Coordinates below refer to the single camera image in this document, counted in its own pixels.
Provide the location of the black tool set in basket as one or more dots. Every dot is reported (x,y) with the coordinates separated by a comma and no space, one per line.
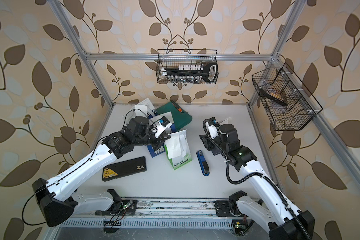
(199,73)

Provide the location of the black wire basket right wall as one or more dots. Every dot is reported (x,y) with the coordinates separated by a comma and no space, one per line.
(302,105)

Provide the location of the dark object in right basket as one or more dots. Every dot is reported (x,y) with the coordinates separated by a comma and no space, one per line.
(274,98)

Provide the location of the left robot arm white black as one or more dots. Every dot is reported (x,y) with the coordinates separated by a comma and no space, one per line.
(57,197)

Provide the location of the blue stapler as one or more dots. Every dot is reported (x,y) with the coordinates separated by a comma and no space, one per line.
(203,163)

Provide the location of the black wire basket back wall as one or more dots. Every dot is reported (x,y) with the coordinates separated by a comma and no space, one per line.
(174,57)

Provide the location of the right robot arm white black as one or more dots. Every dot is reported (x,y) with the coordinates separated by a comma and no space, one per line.
(280,217)

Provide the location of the green white bag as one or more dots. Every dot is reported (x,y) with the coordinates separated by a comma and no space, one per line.
(177,149)

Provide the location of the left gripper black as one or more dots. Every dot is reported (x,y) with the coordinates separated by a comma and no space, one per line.
(160,140)

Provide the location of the black wire basket wall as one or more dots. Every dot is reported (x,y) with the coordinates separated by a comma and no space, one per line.
(302,105)
(174,57)

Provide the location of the black box yellow label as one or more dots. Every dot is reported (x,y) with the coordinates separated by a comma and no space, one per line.
(124,169)

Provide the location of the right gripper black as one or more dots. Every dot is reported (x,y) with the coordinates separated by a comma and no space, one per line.
(207,142)

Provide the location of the aluminium frame rail base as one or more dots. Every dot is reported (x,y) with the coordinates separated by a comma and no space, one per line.
(166,214)

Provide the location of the orange black utility knife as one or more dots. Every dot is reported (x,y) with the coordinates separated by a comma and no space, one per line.
(177,106)

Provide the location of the blue white bag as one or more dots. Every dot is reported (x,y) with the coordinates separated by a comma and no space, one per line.
(155,119)
(146,107)

